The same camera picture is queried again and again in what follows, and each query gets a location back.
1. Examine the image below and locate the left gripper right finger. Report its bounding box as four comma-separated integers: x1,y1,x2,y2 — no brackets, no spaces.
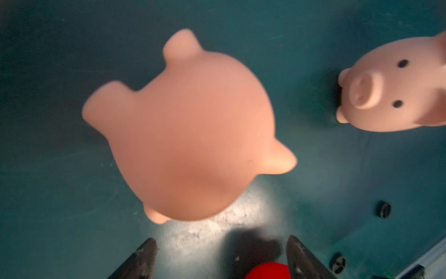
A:
286,235,336,279

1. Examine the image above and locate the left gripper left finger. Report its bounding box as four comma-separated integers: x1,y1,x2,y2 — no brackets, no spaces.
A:
108,238,158,279

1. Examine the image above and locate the red piggy bank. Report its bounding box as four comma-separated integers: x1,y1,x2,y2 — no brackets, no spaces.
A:
245,263,291,279

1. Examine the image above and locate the tan piggy bank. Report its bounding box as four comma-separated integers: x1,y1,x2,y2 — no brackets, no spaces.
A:
82,29,297,224
336,32,446,133

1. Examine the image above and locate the middle black round plug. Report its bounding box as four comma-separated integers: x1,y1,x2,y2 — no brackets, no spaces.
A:
330,253,347,275

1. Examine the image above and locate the black round plug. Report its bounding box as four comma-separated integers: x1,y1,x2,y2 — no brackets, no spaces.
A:
375,201,392,220
330,253,347,275

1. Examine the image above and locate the right black round plug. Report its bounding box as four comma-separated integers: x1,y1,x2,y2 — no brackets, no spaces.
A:
375,201,392,220

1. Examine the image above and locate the aluminium front rail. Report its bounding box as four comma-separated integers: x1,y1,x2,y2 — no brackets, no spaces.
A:
396,238,446,279

